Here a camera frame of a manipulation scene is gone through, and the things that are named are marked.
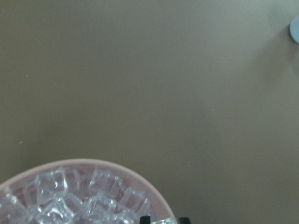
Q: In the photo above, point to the clear ice cube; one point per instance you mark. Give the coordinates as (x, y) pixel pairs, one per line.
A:
(169, 220)

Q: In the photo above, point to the light blue cup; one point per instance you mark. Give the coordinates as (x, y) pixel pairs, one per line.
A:
(294, 29)

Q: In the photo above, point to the pink bowl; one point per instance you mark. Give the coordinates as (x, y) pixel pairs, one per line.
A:
(134, 180)

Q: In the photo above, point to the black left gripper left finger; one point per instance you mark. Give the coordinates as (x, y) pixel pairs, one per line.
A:
(145, 220)

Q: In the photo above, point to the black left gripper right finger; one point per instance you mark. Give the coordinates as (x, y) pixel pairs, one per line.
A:
(183, 220)

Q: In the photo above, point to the pile of ice cubes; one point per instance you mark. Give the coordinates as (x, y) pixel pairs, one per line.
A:
(67, 196)

